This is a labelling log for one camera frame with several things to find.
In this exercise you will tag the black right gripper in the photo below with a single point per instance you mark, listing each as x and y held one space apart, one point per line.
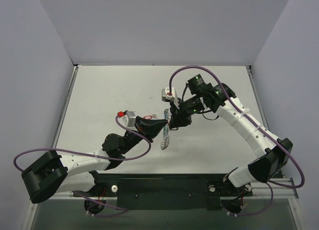
180 113

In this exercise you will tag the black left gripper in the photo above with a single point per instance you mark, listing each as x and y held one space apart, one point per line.
140 125

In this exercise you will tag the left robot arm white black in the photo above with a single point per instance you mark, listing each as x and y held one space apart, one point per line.
46 176

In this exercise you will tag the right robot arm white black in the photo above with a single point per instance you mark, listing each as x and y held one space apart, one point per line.
269 149

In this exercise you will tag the red tag key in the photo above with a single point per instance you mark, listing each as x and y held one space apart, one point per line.
150 117

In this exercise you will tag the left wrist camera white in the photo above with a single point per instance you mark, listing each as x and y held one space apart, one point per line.
128 118

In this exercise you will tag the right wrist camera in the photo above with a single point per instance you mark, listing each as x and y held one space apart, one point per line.
170 95

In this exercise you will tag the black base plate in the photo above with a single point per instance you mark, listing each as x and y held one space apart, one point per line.
167 191

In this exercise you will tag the aluminium rail frame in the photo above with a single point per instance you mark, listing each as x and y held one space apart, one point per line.
209 145

